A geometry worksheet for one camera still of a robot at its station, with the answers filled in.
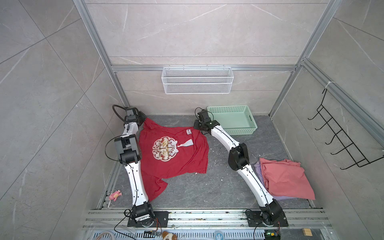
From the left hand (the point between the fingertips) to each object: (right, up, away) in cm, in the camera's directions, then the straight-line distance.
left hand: (144, 110), depth 110 cm
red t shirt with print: (+20, -30, -12) cm, 38 cm away
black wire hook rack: (+106, -25, -50) cm, 120 cm away
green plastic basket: (+70, -6, +7) cm, 71 cm away
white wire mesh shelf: (+39, +20, -10) cm, 44 cm away
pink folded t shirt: (+90, -41, -27) cm, 103 cm away
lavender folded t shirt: (+78, -39, -22) cm, 90 cm away
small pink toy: (-5, -50, -31) cm, 59 cm away
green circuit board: (+76, -64, -40) cm, 107 cm away
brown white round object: (+26, -62, -43) cm, 80 cm away
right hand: (+39, -9, 0) cm, 40 cm away
